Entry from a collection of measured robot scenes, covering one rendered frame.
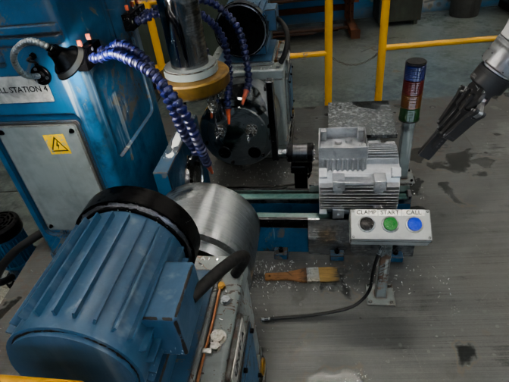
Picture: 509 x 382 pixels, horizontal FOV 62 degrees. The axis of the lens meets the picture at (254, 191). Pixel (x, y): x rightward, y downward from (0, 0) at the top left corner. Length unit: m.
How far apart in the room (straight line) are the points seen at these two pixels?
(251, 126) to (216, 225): 0.54
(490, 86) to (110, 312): 0.82
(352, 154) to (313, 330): 0.44
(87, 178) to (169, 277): 0.60
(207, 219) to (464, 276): 0.72
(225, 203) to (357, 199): 0.36
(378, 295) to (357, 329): 0.11
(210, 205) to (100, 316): 0.45
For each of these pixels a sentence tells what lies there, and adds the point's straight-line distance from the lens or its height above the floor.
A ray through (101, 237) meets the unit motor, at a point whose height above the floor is 1.36.
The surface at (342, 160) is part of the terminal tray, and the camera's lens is 1.08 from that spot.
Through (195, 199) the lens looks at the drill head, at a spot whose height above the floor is 1.16.
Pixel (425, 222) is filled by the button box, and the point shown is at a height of 1.07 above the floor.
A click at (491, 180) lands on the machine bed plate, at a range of 1.62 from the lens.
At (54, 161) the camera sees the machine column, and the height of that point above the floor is 1.20.
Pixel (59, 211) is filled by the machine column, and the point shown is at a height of 1.05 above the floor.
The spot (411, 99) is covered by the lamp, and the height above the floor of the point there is 1.11.
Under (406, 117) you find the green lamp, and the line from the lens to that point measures 1.41.
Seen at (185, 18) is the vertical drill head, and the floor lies 1.47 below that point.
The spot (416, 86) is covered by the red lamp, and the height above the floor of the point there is 1.15.
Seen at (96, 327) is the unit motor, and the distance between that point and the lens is 0.49.
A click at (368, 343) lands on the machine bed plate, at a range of 1.08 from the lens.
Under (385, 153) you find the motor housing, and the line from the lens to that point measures 1.12.
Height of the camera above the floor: 1.71
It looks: 37 degrees down
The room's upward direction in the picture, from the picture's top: 7 degrees counter-clockwise
